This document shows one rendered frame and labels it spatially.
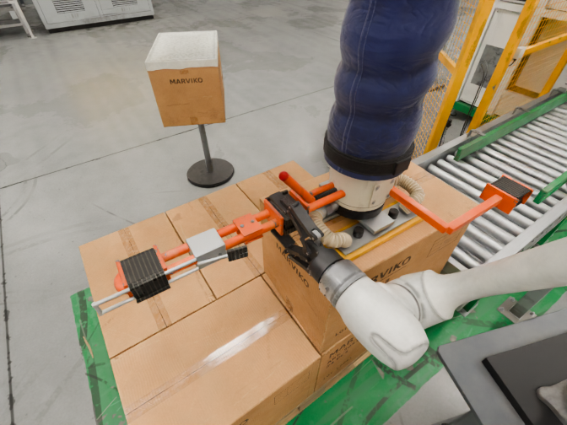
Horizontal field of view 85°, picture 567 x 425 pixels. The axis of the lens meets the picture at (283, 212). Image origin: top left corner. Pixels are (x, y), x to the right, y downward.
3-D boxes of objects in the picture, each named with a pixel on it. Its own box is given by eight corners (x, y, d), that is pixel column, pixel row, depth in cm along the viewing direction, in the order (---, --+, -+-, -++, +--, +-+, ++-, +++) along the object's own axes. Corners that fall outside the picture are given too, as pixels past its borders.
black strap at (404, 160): (366, 123, 93) (369, 110, 91) (430, 159, 79) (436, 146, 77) (305, 143, 84) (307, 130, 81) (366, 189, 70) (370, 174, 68)
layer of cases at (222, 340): (292, 207, 217) (293, 159, 189) (406, 318, 158) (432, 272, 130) (112, 293, 168) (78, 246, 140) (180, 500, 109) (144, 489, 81)
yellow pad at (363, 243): (399, 201, 102) (404, 190, 98) (424, 220, 96) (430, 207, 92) (317, 244, 88) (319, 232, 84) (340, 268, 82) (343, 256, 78)
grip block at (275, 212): (288, 203, 85) (289, 186, 81) (310, 225, 79) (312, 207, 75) (262, 214, 82) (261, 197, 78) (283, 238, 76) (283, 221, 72)
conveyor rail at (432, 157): (546, 108, 269) (559, 86, 256) (553, 110, 266) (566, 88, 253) (349, 213, 175) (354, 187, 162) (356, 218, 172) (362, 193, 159)
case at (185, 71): (225, 122, 206) (217, 58, 178) (163, 127, 202) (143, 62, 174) (224, 86, 249) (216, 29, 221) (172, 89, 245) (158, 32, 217)
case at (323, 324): (370, 217, 153) (391, 147, 125) (438, 277, 128) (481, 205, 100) (263, 270, 130) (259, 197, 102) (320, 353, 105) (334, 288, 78)
